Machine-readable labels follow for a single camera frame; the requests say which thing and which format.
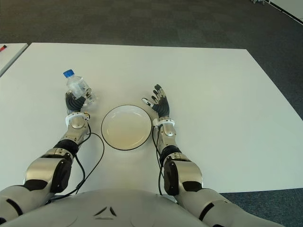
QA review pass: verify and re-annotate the grey robot torso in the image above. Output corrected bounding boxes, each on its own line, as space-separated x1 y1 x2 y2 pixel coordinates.
4 188 256 227

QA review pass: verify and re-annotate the clear bottle with blue cap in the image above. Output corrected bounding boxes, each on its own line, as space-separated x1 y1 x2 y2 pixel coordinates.
62 69 98 107

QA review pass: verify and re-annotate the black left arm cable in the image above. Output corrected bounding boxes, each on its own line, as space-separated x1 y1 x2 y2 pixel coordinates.
47 122 105 203

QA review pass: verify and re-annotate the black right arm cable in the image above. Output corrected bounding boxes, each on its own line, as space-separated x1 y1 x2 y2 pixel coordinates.
152 125 166 196

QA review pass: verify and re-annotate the white plate with black rim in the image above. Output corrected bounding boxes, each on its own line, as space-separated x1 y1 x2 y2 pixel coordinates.
101 104 152 150

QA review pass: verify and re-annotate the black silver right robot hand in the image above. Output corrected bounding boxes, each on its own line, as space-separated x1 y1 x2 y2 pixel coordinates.
141 84 170 118

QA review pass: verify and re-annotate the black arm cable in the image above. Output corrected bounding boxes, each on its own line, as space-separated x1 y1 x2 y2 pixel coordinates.
47 122 105 203
152 125 166 196

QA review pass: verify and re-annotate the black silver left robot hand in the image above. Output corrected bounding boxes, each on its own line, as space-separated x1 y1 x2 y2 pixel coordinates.
64 88 93 115

